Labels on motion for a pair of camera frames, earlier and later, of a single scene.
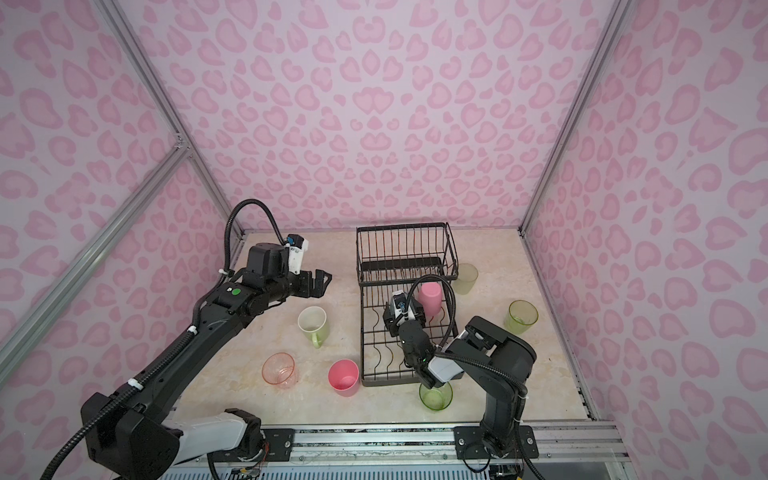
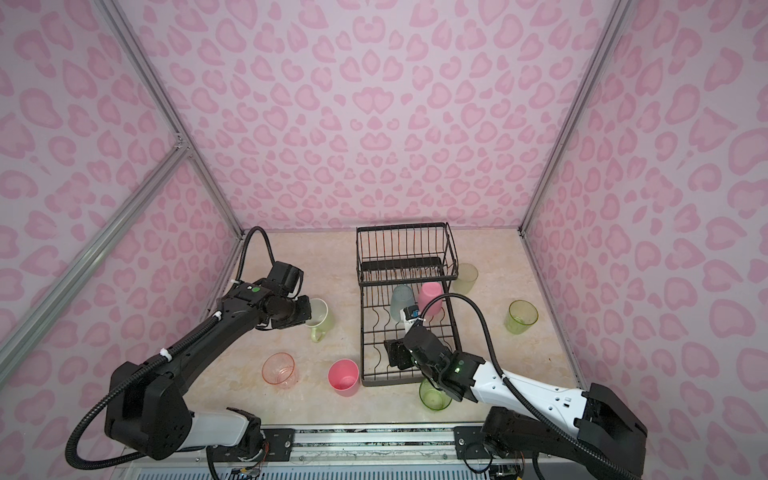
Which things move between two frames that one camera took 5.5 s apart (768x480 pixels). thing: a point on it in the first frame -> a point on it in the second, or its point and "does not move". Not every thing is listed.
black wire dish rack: x=406 y=273 does not move
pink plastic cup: x=431 y=296 does not move
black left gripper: x=308 y=289 -> x=304 y=300
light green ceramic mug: x=313 y=321 does not move
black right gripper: x=389 y=323 -> x=396 y=350
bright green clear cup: x=437 y=398 does not move
